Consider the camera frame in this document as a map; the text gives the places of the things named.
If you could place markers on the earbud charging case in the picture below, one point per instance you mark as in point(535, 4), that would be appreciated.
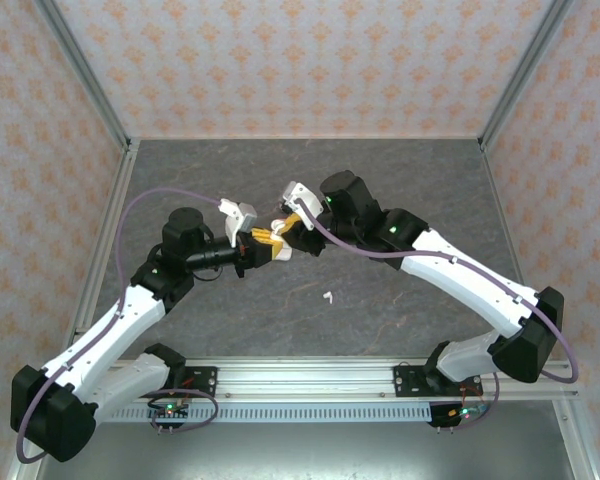
point(284, 254)

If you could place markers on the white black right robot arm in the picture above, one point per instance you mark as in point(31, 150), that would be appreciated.
point(460, 280)

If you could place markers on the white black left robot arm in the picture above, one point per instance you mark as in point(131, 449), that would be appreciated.
point(110, 325)

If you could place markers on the black mounting plate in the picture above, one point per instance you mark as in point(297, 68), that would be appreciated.
point(202, 382)
point(410, 382)

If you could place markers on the small controller board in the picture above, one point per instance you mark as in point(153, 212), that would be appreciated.
point(169, 411)
point(462, 413)

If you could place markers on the aluminium side rail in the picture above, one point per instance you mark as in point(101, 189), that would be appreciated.
point(501, 200)
point(114, 210)

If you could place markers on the thin aluminium wall rail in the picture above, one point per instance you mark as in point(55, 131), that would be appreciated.
point(305, 136)

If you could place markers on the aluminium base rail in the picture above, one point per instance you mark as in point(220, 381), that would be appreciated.
point(305, 382)

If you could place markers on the aluminium corner post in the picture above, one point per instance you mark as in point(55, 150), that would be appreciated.
point(84, 70)
point(522, 70)

